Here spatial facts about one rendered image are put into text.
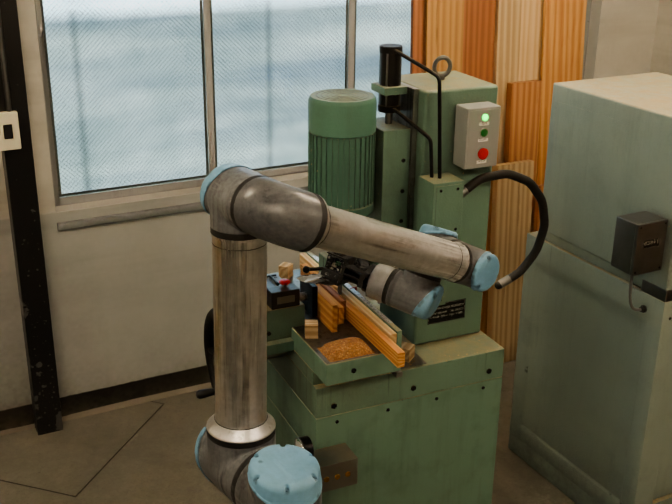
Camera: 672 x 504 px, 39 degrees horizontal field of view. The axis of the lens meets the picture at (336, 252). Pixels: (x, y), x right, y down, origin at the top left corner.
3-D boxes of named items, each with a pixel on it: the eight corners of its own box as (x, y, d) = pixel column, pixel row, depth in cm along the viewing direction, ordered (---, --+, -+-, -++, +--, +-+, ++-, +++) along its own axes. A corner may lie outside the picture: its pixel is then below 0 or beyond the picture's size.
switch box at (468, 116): (452, 164, 252) (455, 104, 246) (484, 160, 256) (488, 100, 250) (464, 170, 246) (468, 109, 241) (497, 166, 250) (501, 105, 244)
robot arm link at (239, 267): (230, 521, 203) (225, 182, 177) (191, 482, 216) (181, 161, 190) (290, 498, 212) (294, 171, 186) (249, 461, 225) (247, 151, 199)
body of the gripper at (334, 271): (325, 249, 230) (369, 267, 226) (339, 245, 238) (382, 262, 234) (316, 278, 232) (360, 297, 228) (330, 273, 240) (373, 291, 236)
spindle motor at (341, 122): (297, 204, 259) (297, 90, 248) (356, 196, 266) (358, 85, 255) (323, 225, 244) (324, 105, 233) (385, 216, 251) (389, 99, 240)
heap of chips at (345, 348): (316, 347, 244) (316, 338, 243) (360, 339, 249) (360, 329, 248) (330, 362, 237) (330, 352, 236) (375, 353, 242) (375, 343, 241)
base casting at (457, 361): (257, 347, 285) (256, 319, 282) (425, 314, 308) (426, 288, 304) (316, 420, 248) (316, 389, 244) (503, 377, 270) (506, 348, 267)
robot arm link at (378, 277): (401, 266, 233) (389, 302, 236) (383, 259, 235) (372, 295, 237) (388, 271, 225) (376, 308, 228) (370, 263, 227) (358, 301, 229)
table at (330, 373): (215, 300, 285) (214, 281, 283) (309, 284, 297) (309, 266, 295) (291, 395, 234) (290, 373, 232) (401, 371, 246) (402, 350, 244)
